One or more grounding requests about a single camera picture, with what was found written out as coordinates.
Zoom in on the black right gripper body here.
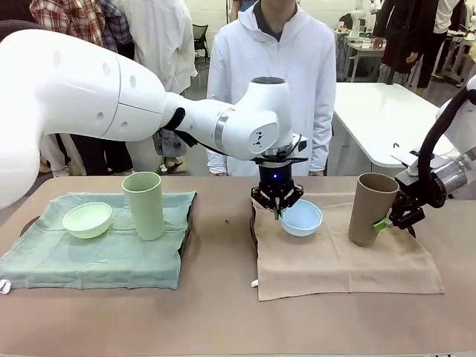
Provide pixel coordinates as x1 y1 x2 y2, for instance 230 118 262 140
393 173 425 205

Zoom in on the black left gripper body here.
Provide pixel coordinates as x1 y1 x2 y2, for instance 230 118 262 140
257 162 295 193

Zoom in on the light blue bowl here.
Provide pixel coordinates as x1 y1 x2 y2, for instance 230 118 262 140
279 199 324 238

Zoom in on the tall brown cup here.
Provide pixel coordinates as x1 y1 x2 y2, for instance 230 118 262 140
347 173 401 248

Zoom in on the beige cloth mat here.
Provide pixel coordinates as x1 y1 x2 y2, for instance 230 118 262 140
251 191 446 303

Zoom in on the tall pale green cup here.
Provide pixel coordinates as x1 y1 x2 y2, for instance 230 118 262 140
122 171 165 242

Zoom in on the pale green bowl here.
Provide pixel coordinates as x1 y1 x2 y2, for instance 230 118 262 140
61 202 114 240

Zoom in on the green cloth mat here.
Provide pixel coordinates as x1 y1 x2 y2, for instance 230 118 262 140
0 190 198 295

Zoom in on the person's right forearm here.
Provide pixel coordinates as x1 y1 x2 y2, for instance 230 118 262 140
206 147 229 176

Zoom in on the person's left forearm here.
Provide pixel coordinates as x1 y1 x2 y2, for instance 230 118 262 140
307 120 335 177

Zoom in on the white side table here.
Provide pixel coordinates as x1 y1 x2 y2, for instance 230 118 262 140
332 82 453 171

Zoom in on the person in white hooded coat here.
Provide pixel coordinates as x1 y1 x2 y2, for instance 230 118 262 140
205 0 338 178

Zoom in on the grey background workbench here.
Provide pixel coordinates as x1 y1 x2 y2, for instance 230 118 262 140
336 29 390 83

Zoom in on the person in black clothes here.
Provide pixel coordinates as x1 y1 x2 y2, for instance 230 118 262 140
371 0 449 90

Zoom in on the black office chair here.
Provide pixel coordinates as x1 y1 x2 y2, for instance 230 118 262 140
192 24 210 71

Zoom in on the person in loose white shirt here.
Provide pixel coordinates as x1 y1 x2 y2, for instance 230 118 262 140
111 0 199 176

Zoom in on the person in blue plaid shirt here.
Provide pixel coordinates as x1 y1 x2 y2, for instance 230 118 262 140
102 0 135 48

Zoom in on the person in red plaid shirt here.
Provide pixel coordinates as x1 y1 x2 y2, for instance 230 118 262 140
29 0 133 176

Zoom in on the person in dark top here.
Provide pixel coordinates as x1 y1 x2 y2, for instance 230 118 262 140
0 0 36 35

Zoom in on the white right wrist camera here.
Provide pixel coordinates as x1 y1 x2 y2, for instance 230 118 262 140
389 149 434 178

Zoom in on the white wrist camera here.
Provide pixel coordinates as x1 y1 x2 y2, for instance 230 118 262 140
389 149 434 178
290 132 310 153

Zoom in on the black right arm cable sleeve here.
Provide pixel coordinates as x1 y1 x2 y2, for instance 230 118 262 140
416 87 470 209

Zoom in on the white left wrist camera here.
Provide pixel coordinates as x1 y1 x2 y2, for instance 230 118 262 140
290 132 310 153

